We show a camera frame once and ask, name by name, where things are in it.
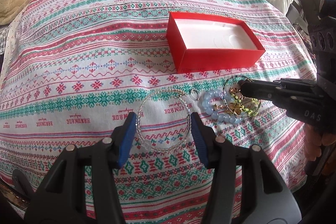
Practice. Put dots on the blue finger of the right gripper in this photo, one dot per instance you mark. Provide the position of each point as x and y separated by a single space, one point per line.
282 92

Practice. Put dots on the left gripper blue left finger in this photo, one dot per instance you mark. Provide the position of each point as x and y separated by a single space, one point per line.
60 197

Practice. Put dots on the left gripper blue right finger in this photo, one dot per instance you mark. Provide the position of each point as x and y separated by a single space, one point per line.
265 198

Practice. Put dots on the small gold earring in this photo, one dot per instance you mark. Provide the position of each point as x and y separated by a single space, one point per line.
218 107

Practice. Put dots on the person's right hand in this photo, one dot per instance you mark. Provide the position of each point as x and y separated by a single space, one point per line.
314 140

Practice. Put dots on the red cardboard box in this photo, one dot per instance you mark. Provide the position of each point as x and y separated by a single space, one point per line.
204 42

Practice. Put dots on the patterned pink green bedspread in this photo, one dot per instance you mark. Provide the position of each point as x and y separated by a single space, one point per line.
74 69

